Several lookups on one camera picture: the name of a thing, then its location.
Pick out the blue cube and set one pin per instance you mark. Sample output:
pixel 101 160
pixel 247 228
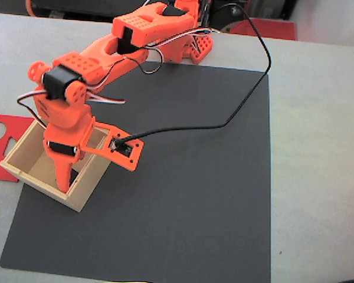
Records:
pixel 74 177

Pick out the open wooden box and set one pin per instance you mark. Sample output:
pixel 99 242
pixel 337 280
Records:
pixel 76 200

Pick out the red paper sheet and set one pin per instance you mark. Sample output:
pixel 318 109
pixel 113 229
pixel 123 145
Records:
pixel 0 165

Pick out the dark grey mat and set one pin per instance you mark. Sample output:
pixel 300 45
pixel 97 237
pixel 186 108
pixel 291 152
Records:
pixel 180 206

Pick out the red flat object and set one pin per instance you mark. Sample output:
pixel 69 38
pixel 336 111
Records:
pixel 268 29

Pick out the orange camera mount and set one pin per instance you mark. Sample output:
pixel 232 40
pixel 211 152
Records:
pixel 134 163

